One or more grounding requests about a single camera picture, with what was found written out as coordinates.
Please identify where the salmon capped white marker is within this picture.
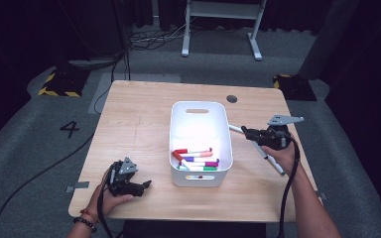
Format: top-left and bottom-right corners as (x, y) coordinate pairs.
(181, 151), (214, 159)

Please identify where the magenta capped white marker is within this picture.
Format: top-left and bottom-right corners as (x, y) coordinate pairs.
(194, 161), (220, 168)

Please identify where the grey slanted post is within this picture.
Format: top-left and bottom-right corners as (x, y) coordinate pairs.
(299, 0), (360, 80)

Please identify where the long black floor cable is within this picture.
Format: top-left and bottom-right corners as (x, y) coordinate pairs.
(0, 49), (130, 238)

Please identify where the person's left hand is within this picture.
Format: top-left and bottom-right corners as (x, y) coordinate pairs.
(86, 166), (134, 218)

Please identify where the black yellow striped base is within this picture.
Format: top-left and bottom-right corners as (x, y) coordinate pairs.
(272, 73), (318, 102)
(38, 67), (92, 98)

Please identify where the black upright pole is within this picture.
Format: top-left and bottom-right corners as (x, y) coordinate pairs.
(112, 0), (132, 82)

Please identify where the left hand-held gripper cable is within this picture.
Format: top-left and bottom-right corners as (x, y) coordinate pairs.
(95, 184), (114, 238)

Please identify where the right hand-held gripper cable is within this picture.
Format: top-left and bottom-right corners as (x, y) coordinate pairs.
(277, 133), (302, 238)

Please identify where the dark red capped white marker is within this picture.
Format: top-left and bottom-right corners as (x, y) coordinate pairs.
(173, 152), (191, 172)

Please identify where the black capped white marker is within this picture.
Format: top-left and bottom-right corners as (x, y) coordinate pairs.
(251, 140), (286, 177)

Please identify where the white plastic bin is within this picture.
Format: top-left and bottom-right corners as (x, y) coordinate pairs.
(168, 100), (234, 188)

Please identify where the black bead bracelet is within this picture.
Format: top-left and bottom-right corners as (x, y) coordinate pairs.
(71, 215), (97, 233)

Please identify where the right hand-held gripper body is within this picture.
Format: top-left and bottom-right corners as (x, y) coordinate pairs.
(257, 114), (306, 152)

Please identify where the person's dark clothing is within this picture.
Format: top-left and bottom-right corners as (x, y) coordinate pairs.
(121, 219), (268, 238)

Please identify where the red bracelet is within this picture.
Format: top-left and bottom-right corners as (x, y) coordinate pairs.
(78, 207), (99, 223)

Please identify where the green capped white marker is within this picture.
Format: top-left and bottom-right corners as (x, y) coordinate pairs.
(191, 166), (218, 173)

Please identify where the hand-held gripper cable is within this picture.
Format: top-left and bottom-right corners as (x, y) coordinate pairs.
(95, 184), (114, 238)
(277, 133), (302, 238)

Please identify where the purple capped white marker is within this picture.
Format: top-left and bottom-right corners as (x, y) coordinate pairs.
(182, 156), (220, 164)

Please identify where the bundle of floor cables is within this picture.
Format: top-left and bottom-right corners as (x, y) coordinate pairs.
(128, 19), (192, 52)

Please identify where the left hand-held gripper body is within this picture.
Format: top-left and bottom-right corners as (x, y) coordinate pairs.
(106, 156), (140, 197)

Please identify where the white metal stand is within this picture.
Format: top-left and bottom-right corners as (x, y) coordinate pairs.
(181, 0), (268, 61)

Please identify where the person's right hand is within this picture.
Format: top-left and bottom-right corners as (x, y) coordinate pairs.
(261, 144), (302, 179)

